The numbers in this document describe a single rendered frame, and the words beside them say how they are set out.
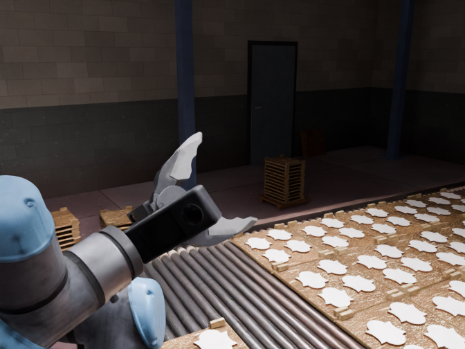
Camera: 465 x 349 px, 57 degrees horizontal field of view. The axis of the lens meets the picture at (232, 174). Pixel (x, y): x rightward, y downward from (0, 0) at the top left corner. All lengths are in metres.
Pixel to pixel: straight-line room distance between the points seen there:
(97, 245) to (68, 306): 0.07
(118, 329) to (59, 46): 5.56
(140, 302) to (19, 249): 0.37
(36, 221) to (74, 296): 0.11
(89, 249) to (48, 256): 0.08
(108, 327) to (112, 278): 0.26
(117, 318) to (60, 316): 0.28
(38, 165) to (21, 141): 0.38
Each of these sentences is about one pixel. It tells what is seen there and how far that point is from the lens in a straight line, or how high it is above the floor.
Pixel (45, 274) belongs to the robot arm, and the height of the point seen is 1.68.
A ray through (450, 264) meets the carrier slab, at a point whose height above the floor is 0.94.
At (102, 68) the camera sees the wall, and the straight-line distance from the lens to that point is 6.29.
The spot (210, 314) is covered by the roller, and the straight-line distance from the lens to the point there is 1.73.
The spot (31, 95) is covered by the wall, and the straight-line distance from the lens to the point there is 6.10.
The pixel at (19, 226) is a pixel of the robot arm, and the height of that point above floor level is 1.74.
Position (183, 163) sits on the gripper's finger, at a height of 1.74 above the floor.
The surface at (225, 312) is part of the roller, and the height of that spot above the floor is 0.92.
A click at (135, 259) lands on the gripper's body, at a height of 1.65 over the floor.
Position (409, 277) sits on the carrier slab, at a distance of 2.07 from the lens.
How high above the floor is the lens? 1.87
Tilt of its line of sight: 15 degrees down
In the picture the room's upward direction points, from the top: straight up
